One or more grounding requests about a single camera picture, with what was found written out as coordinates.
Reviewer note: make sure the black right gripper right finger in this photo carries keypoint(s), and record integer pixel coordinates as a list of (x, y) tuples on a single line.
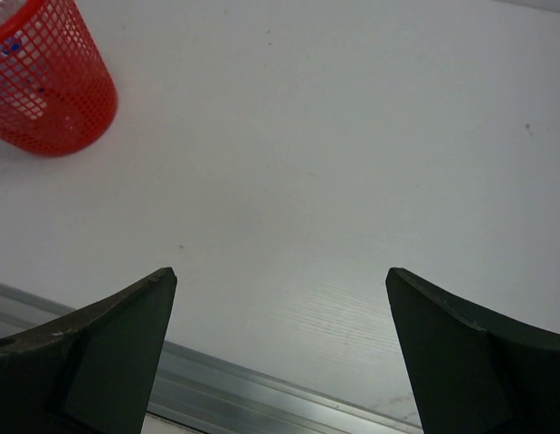
[(473, 370)]

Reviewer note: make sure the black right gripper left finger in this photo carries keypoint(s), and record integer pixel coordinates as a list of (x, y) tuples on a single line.
[(91, 371)]

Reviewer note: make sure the red mesh plastic bin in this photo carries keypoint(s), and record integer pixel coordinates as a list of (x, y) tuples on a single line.
[(56, 94)]

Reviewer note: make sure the aluminium front rail frame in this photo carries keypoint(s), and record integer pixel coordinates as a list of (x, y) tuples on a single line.
[(213, 396)]

